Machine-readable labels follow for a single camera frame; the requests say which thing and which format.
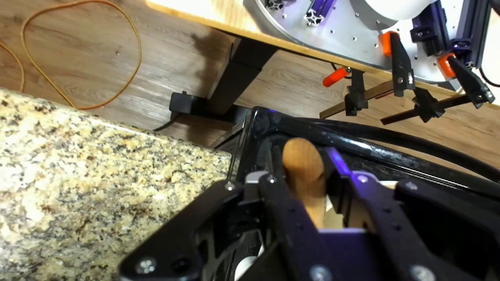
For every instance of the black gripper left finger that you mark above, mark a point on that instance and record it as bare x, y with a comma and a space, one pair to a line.
208, 228

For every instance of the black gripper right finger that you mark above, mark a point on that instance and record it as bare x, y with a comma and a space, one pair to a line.
447, 234

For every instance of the wooden cooking spoon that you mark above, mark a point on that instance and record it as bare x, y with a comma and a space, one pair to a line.
305, 165

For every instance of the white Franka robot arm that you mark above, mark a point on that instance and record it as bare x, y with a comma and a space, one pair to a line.
395, 8

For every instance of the black electric stove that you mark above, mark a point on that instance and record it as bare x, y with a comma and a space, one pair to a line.
260, 141

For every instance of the black orange bar clamp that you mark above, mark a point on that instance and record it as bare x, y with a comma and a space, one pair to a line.
469, 78
402, 62

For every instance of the black table leg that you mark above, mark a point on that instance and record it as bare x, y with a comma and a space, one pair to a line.
239, 72

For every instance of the light wooden table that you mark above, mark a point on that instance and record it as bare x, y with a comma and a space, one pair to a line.
219, 13

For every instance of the dark aluminium extrusion post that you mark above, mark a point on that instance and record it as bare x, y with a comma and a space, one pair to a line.
319, 11
275, 3
477, 31
430, 28

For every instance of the aluminium base plate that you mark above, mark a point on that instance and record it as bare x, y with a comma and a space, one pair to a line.
349, 39

